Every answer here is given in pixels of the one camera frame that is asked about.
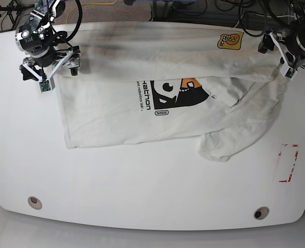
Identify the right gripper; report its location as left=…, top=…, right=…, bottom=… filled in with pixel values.
left=20, top=46, right=81, bottom=82

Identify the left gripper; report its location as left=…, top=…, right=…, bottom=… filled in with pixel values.
left=258, top=31, right=305, bottom=72

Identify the white printed T-shirt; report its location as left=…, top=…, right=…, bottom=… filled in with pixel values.
left=55, top=22, right=288, bottom=162

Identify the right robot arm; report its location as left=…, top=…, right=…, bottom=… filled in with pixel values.
left=15, top=1, right=83, bottom=88

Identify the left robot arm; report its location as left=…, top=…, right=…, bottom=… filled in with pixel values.
left=258, top=1, right=305, bottom=79

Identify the black tripod stand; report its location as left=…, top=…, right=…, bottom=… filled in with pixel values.
left=0, top=0, right=35, bottom=31

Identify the red tape rectangle marking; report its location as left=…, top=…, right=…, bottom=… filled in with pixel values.
left=275, top=144, right=299, bottom=183

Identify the wrist camera board right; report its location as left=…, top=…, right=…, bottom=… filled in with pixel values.
left=39, top=79, right=55, bottom=93

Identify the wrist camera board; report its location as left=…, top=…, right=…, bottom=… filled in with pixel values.
left=281, top=65, right=297, bottom=80
left=39, top=79, right=55, bottom=93

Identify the wrist camera board left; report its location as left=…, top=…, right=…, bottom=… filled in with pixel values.
left=281, top=65, right=297, bottom=80

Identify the white cable on floor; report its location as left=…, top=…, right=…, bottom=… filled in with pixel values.
left=233, top=12, right=295, bottom=28

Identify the left table cable grommet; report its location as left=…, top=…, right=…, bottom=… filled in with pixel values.
left=28, top=196, right=42, bottom=210

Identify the table cable grommet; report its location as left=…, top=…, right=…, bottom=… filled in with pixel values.
left=253, top=206, right=269, bottom=220
left=28, top=196, right=42, bottom=210

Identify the right table cable grommet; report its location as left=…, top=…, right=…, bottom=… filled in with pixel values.
left=253, top=206, right=269, bottom=220

